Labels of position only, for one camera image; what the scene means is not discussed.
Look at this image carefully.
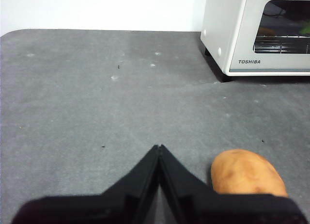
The metal wire oven rack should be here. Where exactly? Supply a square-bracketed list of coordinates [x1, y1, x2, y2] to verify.
[253, 34, 310, 54]

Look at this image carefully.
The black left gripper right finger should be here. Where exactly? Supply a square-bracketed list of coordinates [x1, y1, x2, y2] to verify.
[158, 144, 310, 224]

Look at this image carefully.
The glass oven door with handle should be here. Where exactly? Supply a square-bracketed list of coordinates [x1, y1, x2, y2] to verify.
[229, 0, 310, 74]

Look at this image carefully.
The white Toshiba toaster oven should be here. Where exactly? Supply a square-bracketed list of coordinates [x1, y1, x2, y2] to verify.
[200, 0, 310, 83]

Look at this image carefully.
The purple eggplant with green stem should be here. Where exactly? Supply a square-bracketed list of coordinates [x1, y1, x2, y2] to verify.
[299, 20, 310, 37]

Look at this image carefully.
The brown potato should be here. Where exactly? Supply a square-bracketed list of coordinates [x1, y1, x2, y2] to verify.
[210, 148, 289, 198]

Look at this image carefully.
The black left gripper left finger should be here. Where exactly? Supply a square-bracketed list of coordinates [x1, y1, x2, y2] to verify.
[11, 144, 160, 224]

